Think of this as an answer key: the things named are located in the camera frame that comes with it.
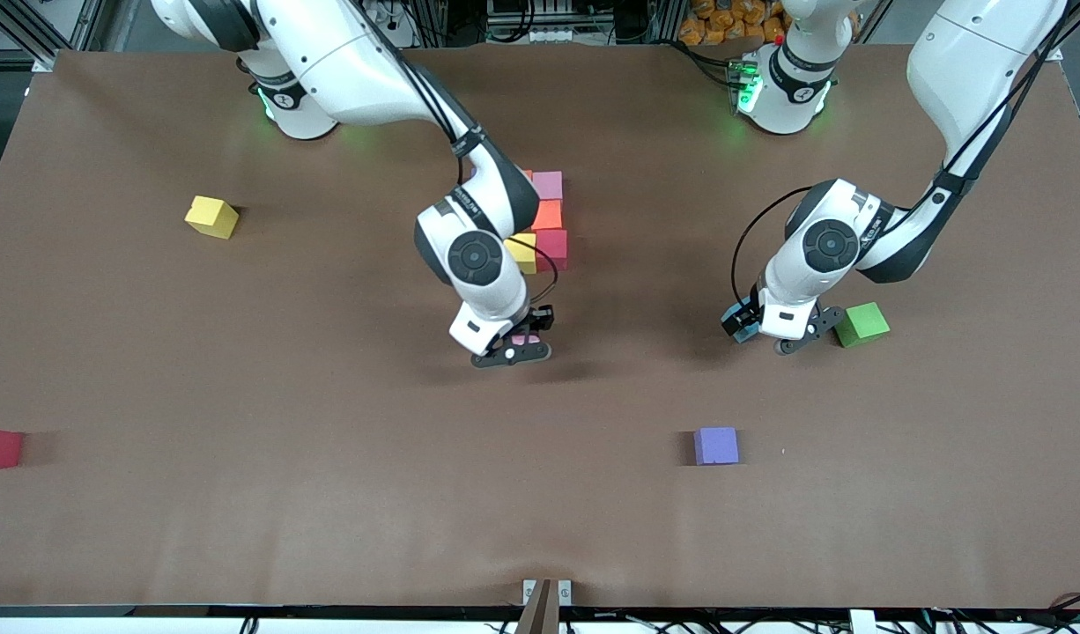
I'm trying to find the blue foam cube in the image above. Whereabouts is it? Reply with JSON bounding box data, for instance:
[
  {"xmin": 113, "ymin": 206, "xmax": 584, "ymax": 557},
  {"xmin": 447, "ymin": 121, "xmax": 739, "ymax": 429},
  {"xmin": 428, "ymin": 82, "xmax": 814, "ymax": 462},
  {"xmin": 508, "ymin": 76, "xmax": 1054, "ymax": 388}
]
[{"xmin": 725, "ymin": 302, "xmax": 761, "ymax": 344}]

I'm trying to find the purple foam cube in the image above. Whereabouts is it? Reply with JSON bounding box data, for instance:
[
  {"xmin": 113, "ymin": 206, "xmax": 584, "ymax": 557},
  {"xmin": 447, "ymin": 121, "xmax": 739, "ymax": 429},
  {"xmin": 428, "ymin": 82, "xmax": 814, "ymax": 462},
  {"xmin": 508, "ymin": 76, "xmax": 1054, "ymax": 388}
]
[{"xmin": 693, "ymin": 426, "xmax": 740, "ymax": 466}]

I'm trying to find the green foam cube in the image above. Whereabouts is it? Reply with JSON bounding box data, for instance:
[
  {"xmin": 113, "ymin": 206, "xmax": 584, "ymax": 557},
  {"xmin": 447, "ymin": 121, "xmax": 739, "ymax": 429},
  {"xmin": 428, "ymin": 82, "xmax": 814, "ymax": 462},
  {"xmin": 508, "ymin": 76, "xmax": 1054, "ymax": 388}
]
[{"xmin": 835, "ymin": 301, "xmax": 891, "ymax": 349}]

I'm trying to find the brown table cover sheet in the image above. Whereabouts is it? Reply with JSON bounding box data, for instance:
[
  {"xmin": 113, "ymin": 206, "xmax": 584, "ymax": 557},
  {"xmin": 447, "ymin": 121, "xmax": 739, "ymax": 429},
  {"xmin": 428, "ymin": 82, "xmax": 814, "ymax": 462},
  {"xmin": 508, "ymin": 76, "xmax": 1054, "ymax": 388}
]
[{"xmin": 0, "ymin": 42, "xmax": 1080, "ymax": 610}]

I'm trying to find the white power strip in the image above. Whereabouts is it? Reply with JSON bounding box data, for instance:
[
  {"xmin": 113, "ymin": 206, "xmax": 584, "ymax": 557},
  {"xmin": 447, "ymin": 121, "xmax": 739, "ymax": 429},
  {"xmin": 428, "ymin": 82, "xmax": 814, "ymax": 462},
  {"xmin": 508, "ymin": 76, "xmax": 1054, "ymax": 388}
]
[{"xmin": 489, "ymin": 25, "xmax": 594, "ymax": 45}]

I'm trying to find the orange fruit net bag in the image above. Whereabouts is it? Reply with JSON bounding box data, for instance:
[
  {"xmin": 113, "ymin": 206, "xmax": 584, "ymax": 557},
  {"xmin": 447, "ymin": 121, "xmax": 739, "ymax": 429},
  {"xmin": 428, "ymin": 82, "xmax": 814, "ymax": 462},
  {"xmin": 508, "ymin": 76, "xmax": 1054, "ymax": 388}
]
[{"xmin": 678, "ymin": 0, "xmax": 789, "ymax": 47}]

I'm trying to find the silver metal mounting bracket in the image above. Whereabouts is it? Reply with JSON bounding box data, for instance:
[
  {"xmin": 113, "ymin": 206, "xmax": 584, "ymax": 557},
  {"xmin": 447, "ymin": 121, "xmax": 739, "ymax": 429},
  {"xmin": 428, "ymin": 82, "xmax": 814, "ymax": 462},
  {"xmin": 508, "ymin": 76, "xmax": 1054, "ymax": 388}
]
[{"xmin": 522, "ymin": 579, "xmax": 573, "ymax": 608}]

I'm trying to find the brown tapered post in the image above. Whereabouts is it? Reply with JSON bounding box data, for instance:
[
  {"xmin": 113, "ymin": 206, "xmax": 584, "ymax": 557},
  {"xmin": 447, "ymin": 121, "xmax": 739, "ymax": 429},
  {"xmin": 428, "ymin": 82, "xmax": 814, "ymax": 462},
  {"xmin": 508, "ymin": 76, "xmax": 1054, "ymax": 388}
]
[{"xmin": 514, "ymin": 579, "xmax": 561, "ymax": 634}]

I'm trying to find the aluminium frame profile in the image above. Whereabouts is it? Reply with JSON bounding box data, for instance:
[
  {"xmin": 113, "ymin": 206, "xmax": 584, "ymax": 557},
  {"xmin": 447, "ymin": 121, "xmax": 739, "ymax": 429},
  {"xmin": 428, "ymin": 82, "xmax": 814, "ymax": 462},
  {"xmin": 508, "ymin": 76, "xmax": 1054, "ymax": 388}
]
[
  {"xmin": 0, "ymin": 0, "xmax": 109, "ymax": 73},
  {"xmin": 1031, "ymin": 0, "xmax": 1080, "ymax": 63}
]

